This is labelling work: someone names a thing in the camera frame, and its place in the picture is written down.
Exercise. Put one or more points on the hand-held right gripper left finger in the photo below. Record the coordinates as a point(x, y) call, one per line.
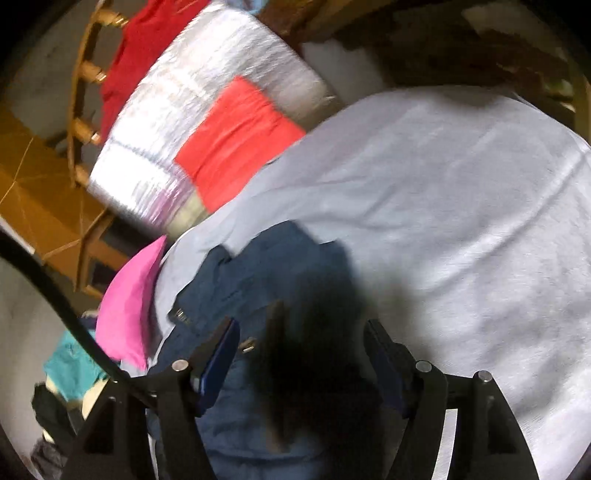
point(220, 360)

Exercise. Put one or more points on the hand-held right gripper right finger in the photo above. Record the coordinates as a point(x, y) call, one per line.
point(385, 364)

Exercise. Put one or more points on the navy blue jacket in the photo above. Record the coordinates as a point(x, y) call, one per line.
point(277, 277)

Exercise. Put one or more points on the pink cloth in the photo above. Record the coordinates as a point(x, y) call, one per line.
point(129, 304)

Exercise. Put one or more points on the cream cloth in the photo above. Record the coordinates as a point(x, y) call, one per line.
point(94, 397)

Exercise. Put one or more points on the teal cloth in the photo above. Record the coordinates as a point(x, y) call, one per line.
point(69, 364)

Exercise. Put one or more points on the grey bed sheet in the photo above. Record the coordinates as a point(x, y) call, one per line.
point(438, 207)

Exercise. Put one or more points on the dark cloth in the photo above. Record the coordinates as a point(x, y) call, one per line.
point(51, 410)

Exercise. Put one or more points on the orange-red cloth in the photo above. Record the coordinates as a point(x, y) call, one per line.
point(235, 138)

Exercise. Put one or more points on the yellow-brown wooden cabinet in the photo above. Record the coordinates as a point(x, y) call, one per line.
point(37, 184)

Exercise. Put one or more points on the silver foil mat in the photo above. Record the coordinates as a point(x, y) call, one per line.
point(184, 92)

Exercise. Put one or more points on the red cloth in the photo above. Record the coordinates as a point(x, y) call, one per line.
point(143, 50)

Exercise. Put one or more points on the wooden chair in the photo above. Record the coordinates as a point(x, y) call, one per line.
point(78, 69)

